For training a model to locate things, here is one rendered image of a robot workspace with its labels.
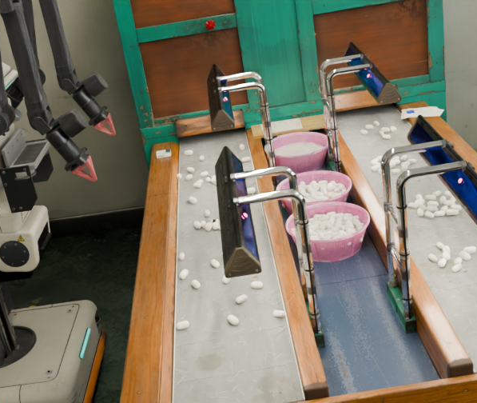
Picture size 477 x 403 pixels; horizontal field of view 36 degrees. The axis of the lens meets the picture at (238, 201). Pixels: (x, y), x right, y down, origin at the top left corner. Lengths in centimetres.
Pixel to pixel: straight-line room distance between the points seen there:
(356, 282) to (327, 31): 137
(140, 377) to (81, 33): 254
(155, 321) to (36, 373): 92
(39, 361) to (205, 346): 110
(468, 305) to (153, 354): 80
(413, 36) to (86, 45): 171
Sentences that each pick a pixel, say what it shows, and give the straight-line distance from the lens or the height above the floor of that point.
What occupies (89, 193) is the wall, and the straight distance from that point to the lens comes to 433.
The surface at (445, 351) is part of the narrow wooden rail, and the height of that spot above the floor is 76.
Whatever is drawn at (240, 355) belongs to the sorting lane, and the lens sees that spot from 187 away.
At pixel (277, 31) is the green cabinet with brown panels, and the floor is 116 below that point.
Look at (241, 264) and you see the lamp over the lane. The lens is 157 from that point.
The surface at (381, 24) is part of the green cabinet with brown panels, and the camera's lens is 329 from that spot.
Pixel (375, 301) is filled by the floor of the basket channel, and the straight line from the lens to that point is 212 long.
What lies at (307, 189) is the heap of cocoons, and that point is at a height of 73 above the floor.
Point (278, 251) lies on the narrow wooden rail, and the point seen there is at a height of 76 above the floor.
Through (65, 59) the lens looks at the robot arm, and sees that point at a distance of 271.
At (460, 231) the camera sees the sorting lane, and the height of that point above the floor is 74.
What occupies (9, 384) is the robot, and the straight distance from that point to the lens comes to 284.
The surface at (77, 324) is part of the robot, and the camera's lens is 304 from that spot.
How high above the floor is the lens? 184
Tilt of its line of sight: 24 degrees down
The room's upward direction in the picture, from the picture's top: 9 degrees counter-clockwise
